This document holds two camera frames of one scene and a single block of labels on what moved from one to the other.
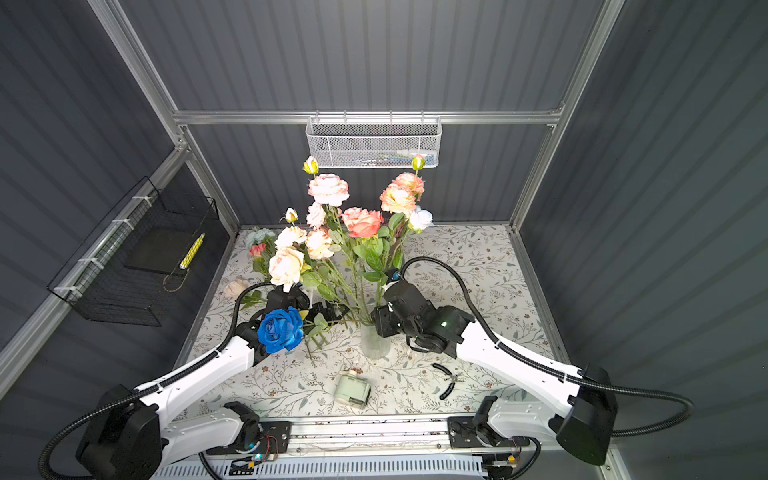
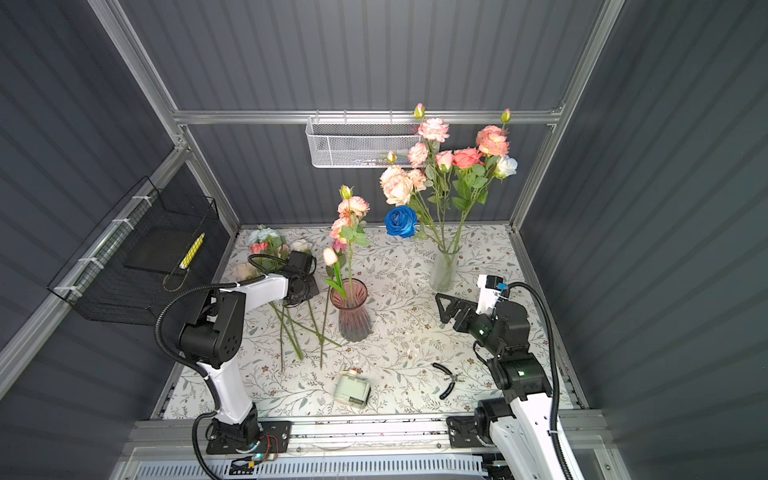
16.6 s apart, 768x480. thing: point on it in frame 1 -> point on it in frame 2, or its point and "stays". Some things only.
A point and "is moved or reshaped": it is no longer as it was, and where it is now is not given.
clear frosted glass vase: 374,346 -> 444,267
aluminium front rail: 422,436 stays
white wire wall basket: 373,141 stays
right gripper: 380,316 -> 469,311
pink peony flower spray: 327,244 -> 424,159
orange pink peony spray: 398,199 -> 492,141
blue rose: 284,328 -> 401,221
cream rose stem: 287,266 is moved or reshaped
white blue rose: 420,219 -> 506,167
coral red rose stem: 369,224 -> 468,162
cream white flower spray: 318,244 -> 402,186
